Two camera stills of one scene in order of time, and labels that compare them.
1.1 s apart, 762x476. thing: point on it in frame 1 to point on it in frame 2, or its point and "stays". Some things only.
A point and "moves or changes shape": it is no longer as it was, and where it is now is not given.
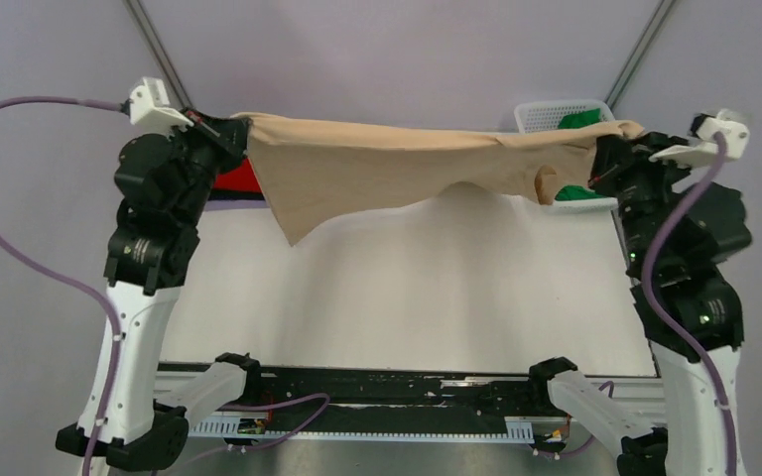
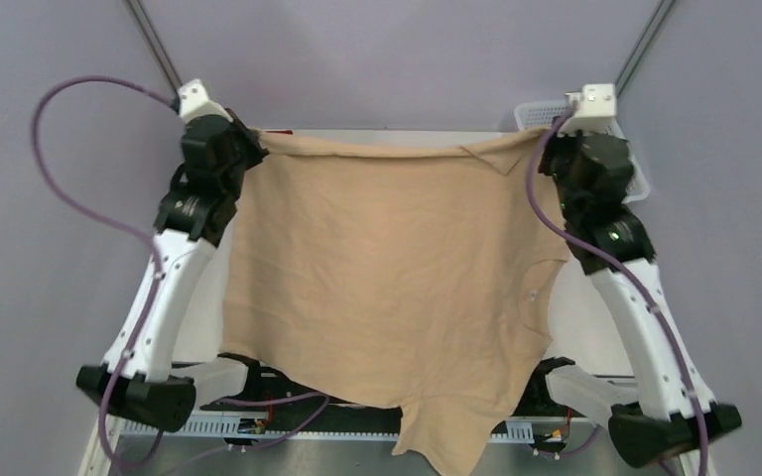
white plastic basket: (534, 116) stays
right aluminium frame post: (635, 59) stays
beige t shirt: (322, 174) moves or changes shape
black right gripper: (615, 155) to (552, 144)
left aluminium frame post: (176, 90) stays
